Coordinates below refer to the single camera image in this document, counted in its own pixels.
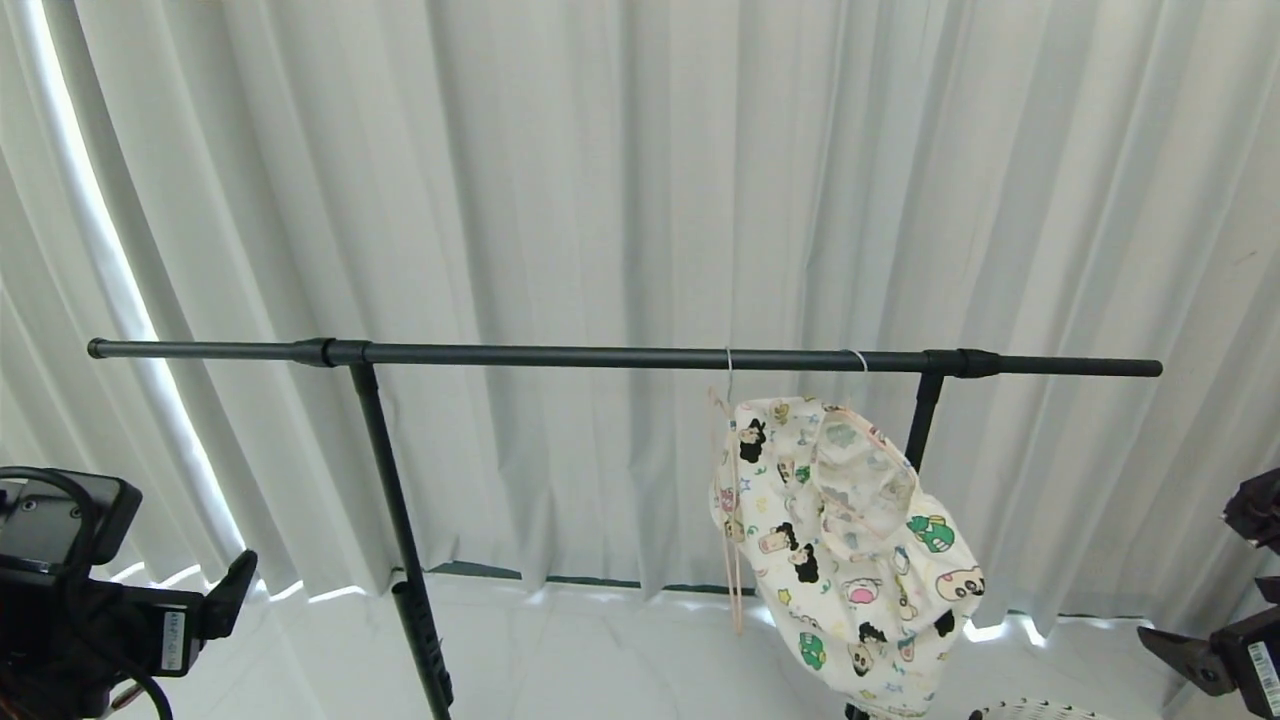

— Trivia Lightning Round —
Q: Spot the cream printed garment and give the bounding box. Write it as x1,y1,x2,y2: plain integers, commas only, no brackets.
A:
710,397,987,719

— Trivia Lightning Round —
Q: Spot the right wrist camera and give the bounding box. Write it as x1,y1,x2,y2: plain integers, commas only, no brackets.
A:
1222,468,1280,606

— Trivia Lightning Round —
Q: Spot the white curtain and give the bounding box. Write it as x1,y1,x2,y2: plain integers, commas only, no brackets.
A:
0,0,1280,641

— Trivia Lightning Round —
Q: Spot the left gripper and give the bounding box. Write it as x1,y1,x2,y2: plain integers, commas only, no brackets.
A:
40,550,259,683

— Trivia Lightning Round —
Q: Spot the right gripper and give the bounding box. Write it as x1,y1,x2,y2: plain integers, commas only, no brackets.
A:
1138,605,1280,719

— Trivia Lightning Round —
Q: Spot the black clothes rack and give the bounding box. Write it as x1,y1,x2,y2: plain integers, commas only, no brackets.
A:
87,337,1164,720

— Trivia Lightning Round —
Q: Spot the white laundry basket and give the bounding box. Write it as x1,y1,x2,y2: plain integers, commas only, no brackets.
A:
968,698,1116,720

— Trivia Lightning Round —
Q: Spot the pink clothes hanger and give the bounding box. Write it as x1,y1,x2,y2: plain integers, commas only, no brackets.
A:
828,349,919,471
706,347,749,638

